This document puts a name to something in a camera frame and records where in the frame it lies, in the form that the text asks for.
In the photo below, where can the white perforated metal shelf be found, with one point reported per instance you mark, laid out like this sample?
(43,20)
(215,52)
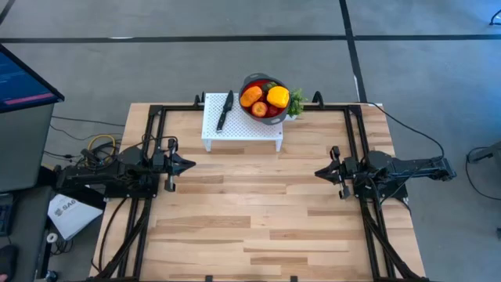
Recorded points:
(244,129)

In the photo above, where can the red grey collapsible colander bowl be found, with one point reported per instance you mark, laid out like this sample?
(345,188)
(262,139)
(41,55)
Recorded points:
(258,76)

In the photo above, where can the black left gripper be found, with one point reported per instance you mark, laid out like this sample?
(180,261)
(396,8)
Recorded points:
(166,162)

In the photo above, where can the black kitchen knife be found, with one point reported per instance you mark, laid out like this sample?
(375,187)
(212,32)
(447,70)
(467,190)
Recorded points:
(225,111)

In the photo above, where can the grey chair base leg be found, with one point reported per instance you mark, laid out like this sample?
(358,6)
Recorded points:
(485,153)

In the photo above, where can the dark side desk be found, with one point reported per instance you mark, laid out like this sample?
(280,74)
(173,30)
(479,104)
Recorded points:
(27,223)

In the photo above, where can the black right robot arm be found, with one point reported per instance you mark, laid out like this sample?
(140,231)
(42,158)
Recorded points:
(411,168)

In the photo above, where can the white paper sheet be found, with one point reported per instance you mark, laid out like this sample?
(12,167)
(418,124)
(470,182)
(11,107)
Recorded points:
(72,215)

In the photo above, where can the red yellow apple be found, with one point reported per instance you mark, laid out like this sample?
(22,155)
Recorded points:
(259,109)

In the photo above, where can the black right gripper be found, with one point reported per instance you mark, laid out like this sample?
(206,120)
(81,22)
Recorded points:
(344,169)

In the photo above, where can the black keyboard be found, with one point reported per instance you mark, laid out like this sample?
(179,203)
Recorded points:
(4,213)

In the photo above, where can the blue-screen computer monitor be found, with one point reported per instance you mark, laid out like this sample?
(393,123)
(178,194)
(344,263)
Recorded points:
(19,82)

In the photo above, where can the small green potted plant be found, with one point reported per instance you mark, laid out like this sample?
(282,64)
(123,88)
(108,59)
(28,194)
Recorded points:
(296,102)

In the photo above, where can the black aluminium table frame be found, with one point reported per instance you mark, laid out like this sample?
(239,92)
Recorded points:
(332,107)

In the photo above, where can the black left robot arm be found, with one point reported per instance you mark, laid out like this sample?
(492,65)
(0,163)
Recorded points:
(113,176)

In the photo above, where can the black computer mouse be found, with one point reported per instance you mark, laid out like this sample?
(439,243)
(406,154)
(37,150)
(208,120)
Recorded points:
(8,258)

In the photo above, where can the white round tape roll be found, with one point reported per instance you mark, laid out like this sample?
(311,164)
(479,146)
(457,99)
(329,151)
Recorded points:
(52,237)

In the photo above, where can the yellow bell pepper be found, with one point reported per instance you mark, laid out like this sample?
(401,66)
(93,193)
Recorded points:
(278,96)

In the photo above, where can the person's hand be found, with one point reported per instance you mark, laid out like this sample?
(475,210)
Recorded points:
(3,278)

